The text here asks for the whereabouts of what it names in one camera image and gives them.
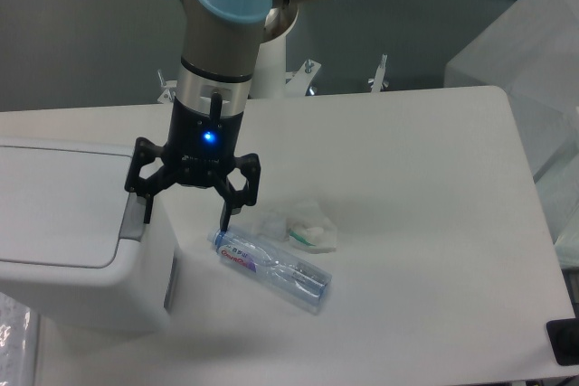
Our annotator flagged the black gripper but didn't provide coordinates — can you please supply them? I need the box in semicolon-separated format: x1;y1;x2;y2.
124;96;262;231

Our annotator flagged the clear plastic sheet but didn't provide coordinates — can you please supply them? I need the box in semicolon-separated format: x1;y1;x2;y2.
1;294;39;385

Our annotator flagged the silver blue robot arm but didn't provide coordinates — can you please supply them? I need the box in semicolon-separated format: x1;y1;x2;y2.
125;0;310;231

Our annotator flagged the white push-lid trash can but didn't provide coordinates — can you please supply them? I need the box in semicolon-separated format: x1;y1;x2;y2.
1;137;180;332

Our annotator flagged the crushed clear plastic bottle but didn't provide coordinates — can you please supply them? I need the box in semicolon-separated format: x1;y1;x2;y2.
207;226;332;314

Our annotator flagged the silver table clamp screw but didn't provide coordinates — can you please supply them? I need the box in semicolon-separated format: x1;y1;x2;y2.
368;53;389;93

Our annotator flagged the crumpled white tissue wrapper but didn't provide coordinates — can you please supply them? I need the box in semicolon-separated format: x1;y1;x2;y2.
251;199;337;254

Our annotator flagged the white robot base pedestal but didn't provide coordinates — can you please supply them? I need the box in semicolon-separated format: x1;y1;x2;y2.
250;5;299;99

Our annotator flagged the black device at corner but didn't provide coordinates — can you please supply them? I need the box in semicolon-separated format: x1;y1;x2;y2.
546;318;578;366

